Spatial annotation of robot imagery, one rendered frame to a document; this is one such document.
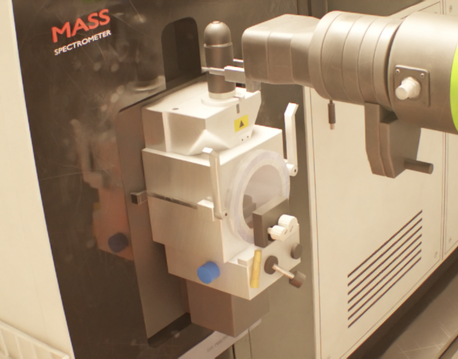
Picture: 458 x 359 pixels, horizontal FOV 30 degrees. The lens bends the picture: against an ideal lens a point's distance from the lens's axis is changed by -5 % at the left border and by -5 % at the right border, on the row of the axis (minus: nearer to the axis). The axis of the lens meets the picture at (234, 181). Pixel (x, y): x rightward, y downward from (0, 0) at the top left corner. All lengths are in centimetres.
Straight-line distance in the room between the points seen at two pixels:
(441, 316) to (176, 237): 74
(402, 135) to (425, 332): 77
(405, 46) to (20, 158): 33
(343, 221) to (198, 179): 40
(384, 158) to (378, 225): 55
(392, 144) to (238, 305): 27
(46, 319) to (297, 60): 33
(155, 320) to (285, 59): 32
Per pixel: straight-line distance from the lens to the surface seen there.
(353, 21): 69
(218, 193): 76
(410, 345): 141
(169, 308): 91
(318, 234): 110
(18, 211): 76
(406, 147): 72
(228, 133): 80
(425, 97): 64
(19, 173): 74
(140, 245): 85
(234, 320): 88
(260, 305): 91
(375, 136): 69
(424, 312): 150
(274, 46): 71
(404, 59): 64
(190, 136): 79
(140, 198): 82
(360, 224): 119
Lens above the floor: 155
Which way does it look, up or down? 24 degrees down
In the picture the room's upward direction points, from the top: 5 degrees counter-clockwise
